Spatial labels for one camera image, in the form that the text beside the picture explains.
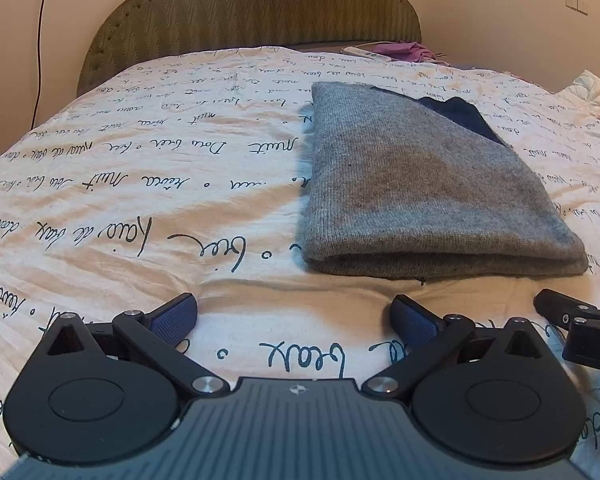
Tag white puffy jacket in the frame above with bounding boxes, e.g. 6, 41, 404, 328
556, 70, 600, 119

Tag black power cable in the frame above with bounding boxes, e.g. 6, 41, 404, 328
28, 0, 56, 131

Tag purple garment by headboard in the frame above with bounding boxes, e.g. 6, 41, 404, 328
372, 41, 438, 63

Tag white wall light switch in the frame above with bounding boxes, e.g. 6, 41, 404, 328
565, 0, 588, 15

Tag grey sweater navy sleeves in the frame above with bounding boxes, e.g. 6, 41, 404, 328
301, 82, 588, 280

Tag white remote control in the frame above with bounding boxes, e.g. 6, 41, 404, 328
341, 47, 392, 63

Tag white script-print bed quilt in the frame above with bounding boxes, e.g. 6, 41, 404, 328
0, 47, 600, 474

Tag olive green upholstered headboard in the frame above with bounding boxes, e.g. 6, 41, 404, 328
76, 0, 422, 94

